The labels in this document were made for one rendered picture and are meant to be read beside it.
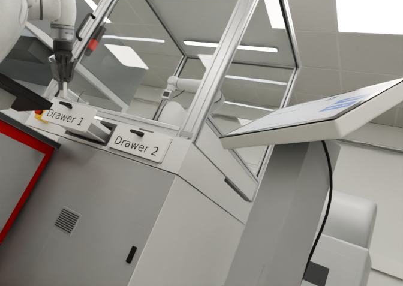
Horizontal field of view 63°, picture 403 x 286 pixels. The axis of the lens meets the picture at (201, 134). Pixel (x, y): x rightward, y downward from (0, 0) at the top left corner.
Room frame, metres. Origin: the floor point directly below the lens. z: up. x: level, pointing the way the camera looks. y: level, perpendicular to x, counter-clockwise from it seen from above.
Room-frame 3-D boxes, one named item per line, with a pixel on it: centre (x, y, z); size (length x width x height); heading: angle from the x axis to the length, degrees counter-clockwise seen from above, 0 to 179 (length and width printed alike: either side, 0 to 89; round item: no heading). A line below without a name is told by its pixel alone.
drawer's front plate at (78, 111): (1.42, 0.57, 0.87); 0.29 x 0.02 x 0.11; 59
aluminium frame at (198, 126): (1.93, 0.21, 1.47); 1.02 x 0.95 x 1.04; 59
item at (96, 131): (1.60, 0.46, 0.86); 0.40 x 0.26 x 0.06; 149
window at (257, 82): (1.68, -0.21, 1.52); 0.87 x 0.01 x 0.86; 149
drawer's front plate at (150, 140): (1.37, 0.23, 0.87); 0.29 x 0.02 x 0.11; 59
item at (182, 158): (1.93, 0.21, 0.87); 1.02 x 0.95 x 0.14; 59
